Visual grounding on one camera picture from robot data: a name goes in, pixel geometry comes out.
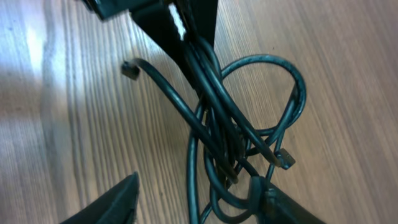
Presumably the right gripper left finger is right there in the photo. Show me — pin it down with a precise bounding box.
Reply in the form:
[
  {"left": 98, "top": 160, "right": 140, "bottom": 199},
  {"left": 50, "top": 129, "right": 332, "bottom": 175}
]
[{"left": 61, "top": 172, "right": 139, "bottom": 224}]

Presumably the black cable bundle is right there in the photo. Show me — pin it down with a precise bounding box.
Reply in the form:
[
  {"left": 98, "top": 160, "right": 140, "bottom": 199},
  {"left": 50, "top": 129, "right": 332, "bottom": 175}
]
[{"left": 120, "top": 35, "right": 307, "bottom": 224}]

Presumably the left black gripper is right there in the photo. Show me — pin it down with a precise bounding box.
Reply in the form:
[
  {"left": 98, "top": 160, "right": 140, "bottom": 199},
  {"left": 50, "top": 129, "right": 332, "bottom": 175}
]
[{"left": 80, "top": 0, "right": 218, "bottom": 90}]

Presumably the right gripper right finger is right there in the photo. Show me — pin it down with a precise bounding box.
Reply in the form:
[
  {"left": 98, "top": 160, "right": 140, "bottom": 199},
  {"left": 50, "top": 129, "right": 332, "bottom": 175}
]
[{"left": 248, "top": 176, "right": 324, "bottom": 224}]

